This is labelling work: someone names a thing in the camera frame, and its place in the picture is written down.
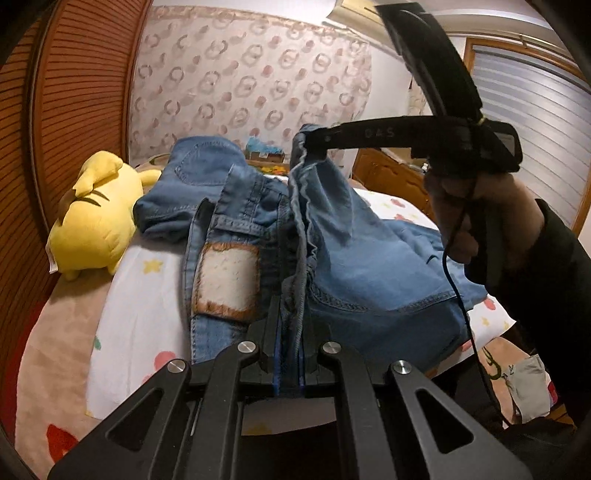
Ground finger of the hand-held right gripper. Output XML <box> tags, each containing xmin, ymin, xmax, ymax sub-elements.
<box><xmin>295</xmin><ymin>115</ymin><xmax>467</xmax><ymax>151</ymax></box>

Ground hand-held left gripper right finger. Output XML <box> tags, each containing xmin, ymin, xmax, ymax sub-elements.
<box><xmin>298</xmin><ymin>320</ymin><xmax>533</xmax><ymax>480</ymax></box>

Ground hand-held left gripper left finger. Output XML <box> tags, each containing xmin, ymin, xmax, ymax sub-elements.
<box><xmin>48</xmin><ymin>295</ymin><xmax>282</xmax><ymax>480</ymax></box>

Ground blue denim pants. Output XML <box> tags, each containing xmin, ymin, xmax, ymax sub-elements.
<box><xmin>182</xmin><ymin>122</ymin><xmax>490</xmax><ymax>370</ymax></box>
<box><xmin>134</xmin><ymin>136</ymin><xmax>287</xmax><ymax>243</ymax></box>

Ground person's right hand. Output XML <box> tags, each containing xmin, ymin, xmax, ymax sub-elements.
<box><xmin>424</xmin><ymin>171</ymin><xmax>546</xmax><ymax>284</ymax></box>

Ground long wooden side cabinet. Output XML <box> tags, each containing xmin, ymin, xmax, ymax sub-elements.
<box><xmin>352</xmin><ymin>148</ymin><xmax>437</xmax><ymax>220</ymax></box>

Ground beige tied curtain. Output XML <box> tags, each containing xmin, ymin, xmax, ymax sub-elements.
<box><xmin>407</xmin><ymin>80</ymin><xmax>428</xmax><ymax>116</ymax></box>

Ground grey striped window blind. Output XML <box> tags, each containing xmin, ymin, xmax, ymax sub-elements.
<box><xmin>473</xmin><ymin>44</ymin><xmax>591</xmax><ymax>227</ymax></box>

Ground small cardboard box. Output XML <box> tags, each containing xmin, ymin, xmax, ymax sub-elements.
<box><xmin>245</xmin><ymin>150</ymin><xmax>284</xmax><ymax>166</ymax></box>

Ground blue plastic bag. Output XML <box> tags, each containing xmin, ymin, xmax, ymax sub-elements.
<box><xmin>245</xmin><ymin>136</ymin><xmax>283</xmax><ymax>155</ymax></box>

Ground circle pattern sheer curtain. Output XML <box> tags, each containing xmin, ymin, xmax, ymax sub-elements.
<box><xmin>127</xmin><ymin>4</ymin><xmax>374</xmax><ymax>169</ymax></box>

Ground white strawberry print sheet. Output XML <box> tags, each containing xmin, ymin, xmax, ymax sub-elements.
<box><xmin>85</xmin><ymin>187</ymin><xmax>518</xmax><ymax>437</ymax></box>

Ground floral blanket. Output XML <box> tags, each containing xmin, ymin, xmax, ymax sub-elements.
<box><xmin>14</xmin><ymin>154</ymin><xmax>578</xmax><ymax>462</ymax></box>

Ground grey cloth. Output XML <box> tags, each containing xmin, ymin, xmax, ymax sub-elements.
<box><xmin>505</xmin><ymin>354</ymin><xmax>551</xmax><ymax>422</ymax></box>

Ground yellow plush toy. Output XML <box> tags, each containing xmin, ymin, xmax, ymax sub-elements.
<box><xmin>46</xmin><ymin>150</ymin><xmax>162</xmax><ymax>281</ymax></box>

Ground wooden louvered wardrobe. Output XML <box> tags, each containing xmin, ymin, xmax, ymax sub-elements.
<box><xmin>0</xmin><ymin>0</ymin><xmax>153</xmax><ymax>296</ymax></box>

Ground wooden window frame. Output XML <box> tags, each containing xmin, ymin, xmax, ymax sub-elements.
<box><xmin>463</xmin><ymin>36</ymin><xmax>591</xmax><ymax>234</ymax></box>

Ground black cable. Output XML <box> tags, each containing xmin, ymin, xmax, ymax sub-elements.
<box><xmin>441</xmin><ymin>185</ymin><xmax>513</xmax><ymax>428</ymax></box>

